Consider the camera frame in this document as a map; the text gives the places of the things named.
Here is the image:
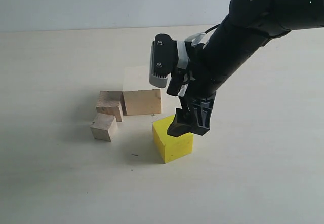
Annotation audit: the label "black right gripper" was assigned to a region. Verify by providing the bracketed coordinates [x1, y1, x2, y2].
[166, 40, 217, 137]

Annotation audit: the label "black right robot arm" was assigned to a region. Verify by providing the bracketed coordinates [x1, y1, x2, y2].
[167, 0, 323, 137]

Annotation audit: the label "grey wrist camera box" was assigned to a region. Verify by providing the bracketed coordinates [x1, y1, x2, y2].
[149, 33, 189, 88]

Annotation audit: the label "medium wooden cube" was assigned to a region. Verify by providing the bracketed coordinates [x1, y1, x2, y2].
[96, 91, 124, 122]

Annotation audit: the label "small wooden cube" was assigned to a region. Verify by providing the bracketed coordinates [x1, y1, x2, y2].
[90, 113, 118, 142]

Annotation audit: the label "large pale wooden cube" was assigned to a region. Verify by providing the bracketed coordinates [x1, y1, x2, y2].
[123, 66, 162, 116]

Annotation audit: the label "yellow cube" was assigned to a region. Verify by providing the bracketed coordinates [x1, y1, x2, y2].
[152, 115, 194, 163]

